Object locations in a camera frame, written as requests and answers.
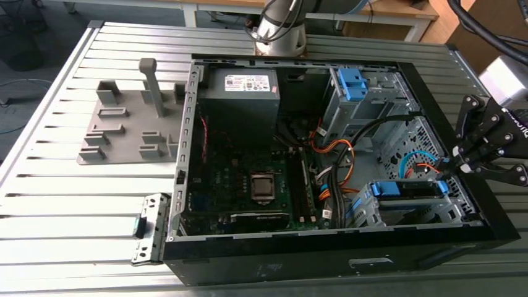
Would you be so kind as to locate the CPU socket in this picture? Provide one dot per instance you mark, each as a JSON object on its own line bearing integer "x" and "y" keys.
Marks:
{"x": 262, "y": 187}

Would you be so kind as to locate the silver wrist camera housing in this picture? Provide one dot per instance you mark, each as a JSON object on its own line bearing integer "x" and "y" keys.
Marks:
{"x": 507, "y": 83}

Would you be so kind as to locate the wooden cabinet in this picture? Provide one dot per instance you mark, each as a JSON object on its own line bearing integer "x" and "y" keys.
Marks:
{"x": 462, "y": 52}

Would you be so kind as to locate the wooden desk with white frame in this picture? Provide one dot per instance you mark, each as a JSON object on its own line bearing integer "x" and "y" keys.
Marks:
{"x": 413, "y": 12}

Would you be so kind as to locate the black RAM stick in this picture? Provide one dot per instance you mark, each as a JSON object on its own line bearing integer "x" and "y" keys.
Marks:
{"x": 295, "y": 185}
{"x": 309, "y": 185}

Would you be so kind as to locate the silver drive cage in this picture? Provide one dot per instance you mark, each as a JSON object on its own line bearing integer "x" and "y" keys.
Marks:
{"x": 371, "y": 108}

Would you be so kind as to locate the black graphics card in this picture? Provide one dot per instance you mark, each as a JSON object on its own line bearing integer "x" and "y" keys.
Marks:
{"x": 265, "y": 219}

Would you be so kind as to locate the green motherboard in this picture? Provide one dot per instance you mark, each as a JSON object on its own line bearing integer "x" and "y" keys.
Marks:
{"x": 231, "y": 185}

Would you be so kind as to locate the silver disk bay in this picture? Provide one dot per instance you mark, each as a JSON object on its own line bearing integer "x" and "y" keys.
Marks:
{"x": 413, "y": 202}

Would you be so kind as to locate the grey power supply unit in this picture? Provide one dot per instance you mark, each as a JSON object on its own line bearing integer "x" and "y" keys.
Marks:
{"x": 239, "y": 117}

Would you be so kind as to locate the grey parts rack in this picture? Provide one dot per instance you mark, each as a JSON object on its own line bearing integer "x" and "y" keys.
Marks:
{"x": 123, "y": 145}

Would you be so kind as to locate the silver slot cover bracket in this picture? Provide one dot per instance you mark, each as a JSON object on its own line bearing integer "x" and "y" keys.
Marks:
{"x": 155, "y": 222}

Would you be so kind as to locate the hard disk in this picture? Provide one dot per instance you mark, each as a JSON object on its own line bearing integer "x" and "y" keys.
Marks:
{"x": 386, "y": 188}

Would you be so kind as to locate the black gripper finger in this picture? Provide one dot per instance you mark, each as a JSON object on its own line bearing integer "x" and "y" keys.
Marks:
{"x": 483, "y": 136}
{"x": 503, "y": 173}

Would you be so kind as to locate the black open PC case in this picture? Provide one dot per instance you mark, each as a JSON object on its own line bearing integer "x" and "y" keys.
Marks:
{"x": 289, "y": 263}

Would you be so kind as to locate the black chair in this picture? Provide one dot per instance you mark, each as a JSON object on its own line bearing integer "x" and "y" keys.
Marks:
{"x": 25, "y": 52}

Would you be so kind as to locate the blue plastic drive latch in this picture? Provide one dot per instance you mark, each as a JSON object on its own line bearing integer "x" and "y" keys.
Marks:
{"x": 351, "y": 83}

